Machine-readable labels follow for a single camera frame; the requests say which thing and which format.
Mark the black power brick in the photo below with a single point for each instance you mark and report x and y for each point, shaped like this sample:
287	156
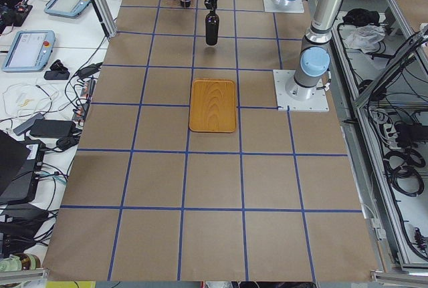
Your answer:
52	128

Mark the aluminium frame post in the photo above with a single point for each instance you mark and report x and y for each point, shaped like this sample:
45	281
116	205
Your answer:
97	0

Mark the wooden tray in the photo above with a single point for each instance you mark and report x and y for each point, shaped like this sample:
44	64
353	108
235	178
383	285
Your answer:
213	106

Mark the black laptop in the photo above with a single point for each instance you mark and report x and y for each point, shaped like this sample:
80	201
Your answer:
20	162

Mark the black cloth bundle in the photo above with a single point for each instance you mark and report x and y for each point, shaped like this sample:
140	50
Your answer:
361	17

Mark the white crumpled cloth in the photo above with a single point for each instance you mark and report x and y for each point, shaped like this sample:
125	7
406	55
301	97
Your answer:
367	38

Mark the upper teach pendant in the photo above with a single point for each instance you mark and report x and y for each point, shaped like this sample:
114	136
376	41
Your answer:
66	8

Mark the lower teach pendant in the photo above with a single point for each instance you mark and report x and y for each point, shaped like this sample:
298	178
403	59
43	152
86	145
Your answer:
30	51

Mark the teach pendant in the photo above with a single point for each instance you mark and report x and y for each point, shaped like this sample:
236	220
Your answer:
66	8
30	51

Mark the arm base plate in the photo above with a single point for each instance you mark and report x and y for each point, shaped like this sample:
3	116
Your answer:
283	6
292	97

